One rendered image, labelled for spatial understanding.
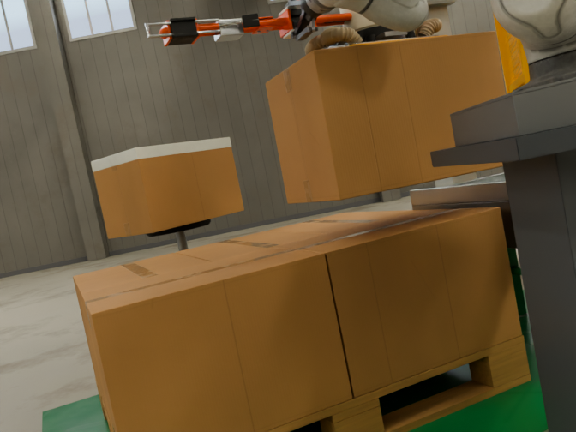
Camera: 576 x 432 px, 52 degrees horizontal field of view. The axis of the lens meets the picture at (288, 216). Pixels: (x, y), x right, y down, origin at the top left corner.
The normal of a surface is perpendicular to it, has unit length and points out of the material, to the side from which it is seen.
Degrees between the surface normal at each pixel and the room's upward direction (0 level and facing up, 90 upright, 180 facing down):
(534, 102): 90
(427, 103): 90
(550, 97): 90
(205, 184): 90
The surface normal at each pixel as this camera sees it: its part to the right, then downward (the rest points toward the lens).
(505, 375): 0.38, -0.01
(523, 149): 0.04, 0.06
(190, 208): 0.73, -0.10
